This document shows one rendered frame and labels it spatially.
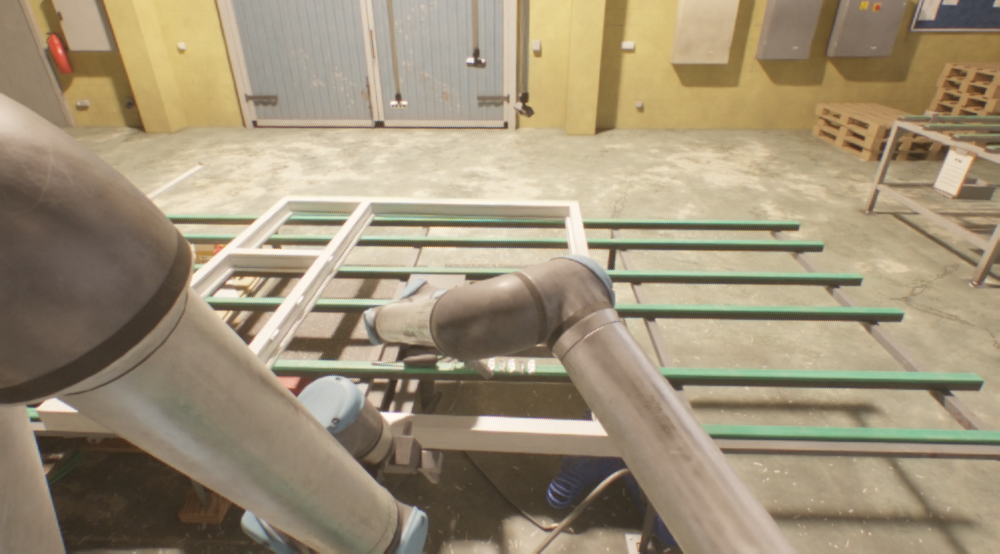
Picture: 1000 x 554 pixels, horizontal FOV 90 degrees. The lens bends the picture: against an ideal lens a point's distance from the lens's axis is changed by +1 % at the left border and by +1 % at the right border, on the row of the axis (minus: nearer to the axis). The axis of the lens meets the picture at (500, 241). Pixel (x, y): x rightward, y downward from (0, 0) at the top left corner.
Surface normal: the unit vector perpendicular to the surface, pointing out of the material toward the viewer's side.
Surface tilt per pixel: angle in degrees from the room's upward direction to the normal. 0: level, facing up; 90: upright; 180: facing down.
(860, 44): 90
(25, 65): 90
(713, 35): 90
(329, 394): 19
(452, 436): 90
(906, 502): 0
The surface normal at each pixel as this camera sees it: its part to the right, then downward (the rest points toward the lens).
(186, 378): 0.88, 0.25
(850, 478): 0.00, -0.89
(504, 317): -0.08, -0.07
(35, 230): 0.71, -0.18
